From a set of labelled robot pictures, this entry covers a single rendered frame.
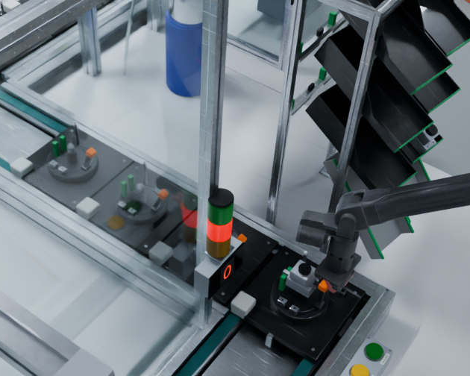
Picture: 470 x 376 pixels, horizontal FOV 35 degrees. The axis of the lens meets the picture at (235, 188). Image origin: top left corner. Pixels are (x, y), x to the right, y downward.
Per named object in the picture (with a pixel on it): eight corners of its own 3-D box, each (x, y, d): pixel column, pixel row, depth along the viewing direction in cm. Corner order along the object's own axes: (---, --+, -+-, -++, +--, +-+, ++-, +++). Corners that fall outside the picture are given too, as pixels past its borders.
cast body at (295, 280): (317, 286, 178) (321, 268, 173) (308, 298, 175) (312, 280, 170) (287, 268, 181) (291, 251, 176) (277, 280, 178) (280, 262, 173)
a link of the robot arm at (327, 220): (357, 218, 150) (363, 197, 157) (301, 204, 152) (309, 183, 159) (345, 265, 156) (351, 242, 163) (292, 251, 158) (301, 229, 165)
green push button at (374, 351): (385, 353, 175) (386, 348, 173) (377, 365, 172) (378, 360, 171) (369, 343, 176) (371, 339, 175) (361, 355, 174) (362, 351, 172)
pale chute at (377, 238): (401, 233, 196) (414, 232, 192) (371, 259, 189) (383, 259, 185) (355, 138, 191) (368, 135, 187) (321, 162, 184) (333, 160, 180)
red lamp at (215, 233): (236, 230, 151) (237, 215, 147) (221, 246, 148) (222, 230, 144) (215, 219, 153) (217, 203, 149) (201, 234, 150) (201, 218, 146)
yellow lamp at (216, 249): (235, 246, 154) (236, 231, 151) (220, 262, 151) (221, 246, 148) (215, 235, 156) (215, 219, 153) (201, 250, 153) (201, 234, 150)
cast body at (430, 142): (430, 148, 189) (446, 134, 183) (419, 155, 186) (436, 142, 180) (408, 121, 190) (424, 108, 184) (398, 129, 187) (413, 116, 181)
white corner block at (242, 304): (255, 308, 181) (257, 298, 178) (245, 321, 179) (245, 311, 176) (239, 298, 183) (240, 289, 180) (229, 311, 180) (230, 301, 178)
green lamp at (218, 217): (237, 214, 147) (239, 197, 144) (222, 230, 144) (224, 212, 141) (217, 202, 149) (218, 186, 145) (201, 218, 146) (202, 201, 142)
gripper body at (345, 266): (312, 276, 164) (316, 255, 159) (336, 248, 170) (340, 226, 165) (338, 291, 162) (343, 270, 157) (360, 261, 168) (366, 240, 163)
